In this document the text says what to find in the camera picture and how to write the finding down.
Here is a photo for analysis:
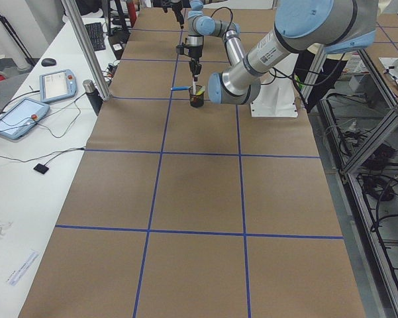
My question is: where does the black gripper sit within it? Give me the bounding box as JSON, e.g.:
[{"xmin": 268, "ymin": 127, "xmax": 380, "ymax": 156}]
[{"xmin": 188, "ymin": 46, "xmax": 203, "ymax": 78}]

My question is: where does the red capped white marker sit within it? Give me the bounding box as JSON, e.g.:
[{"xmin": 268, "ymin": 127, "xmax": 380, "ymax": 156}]
[{"xmin": 192, "ymin": 76, "xmax": 198, "ymax": 95}]

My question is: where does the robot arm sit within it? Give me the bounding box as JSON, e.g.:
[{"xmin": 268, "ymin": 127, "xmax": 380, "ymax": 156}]
[
  {"xmin": 152, "ymin": 1, "xmax": 240, "ymax": 82},
  {"xmin": 208, "ymin": 0, "xmax": 378, "ymax": 105}
]

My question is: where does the yellow highlighter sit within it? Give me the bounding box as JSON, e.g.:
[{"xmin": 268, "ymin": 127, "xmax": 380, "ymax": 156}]
[{"xmin": 197, "ymin": 86, "xmax": 205, "ymax": 95}]

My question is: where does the black mesh pen cup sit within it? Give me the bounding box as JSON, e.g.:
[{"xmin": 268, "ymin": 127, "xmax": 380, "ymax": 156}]
[{"xmin": 189, "ymin": 85, "xmax": 205, "ymax": 108}]

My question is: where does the dark water bottle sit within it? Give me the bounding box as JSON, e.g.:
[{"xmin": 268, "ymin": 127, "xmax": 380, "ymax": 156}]
[{"xmin": 83, "ymin": 79, "xmax": 103, "ymax": 116}]

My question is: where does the black keyboard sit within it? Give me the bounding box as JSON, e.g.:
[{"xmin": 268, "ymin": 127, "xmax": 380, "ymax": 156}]
[{"xmin": 85, "ymin": 23, "xmax": 106, "ymax": 51}]

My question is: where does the upper teach pendant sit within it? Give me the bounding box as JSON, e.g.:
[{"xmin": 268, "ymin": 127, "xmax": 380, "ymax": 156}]
[{"xmin": 39, "ymin": 69, "xmax": 77, "ymax": 103}]

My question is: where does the teach pendant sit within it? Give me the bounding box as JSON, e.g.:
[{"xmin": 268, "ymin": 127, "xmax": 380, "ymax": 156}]
[
  {"xmin": 39, "ymin": 69, "xmax": 77, "ymax": 103},
  {"xmin": 0, "ymin": 98, "xmax": 50, "ymax": 140}
]

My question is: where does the black computer mouse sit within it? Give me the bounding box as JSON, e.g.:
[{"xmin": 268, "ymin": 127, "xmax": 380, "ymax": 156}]
[{"xmin": 41, "ymin": 58, "xmax": 57, "ymax": 67}]

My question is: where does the lower teach pendant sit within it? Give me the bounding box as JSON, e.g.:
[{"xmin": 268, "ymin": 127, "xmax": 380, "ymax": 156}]
[{"xmin": 0, "ymin": 98, "xmax": 50, "ymax": 140}]

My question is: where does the small black square pad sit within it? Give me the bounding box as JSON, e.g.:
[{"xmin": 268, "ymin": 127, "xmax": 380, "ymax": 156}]
[{"xmin": 33, "ymin": 164, "xmax": 49, "ymax": 174}]

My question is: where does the white paper label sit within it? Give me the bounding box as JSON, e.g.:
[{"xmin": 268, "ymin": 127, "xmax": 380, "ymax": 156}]
[{"xmin": 6, "ymin": 250, "xmax": 39, "ymax": 286}]

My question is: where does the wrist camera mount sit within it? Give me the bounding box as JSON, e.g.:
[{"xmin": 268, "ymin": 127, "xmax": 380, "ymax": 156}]
[{"xmin": 175, "ymin": 43, "xmax": 189, "ymax": 56}]

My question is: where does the white camera stand base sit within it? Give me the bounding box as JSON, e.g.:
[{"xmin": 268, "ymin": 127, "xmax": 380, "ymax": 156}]
[{"xmin": 250, "ymin": 54, "xmax": 298, "ymax": 118}]

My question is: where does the aluminium frame post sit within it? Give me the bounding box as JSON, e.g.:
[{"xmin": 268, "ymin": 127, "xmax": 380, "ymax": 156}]
[{"xmin": 61, "ymin": 0, "xmax": 111, "ymax": 101}]

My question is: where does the aluminium side frame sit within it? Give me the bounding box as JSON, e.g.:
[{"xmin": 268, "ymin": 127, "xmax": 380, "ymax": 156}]
[{"xmin": 317, "ymin": 43, "xmax": 398, "ymax": 317}]

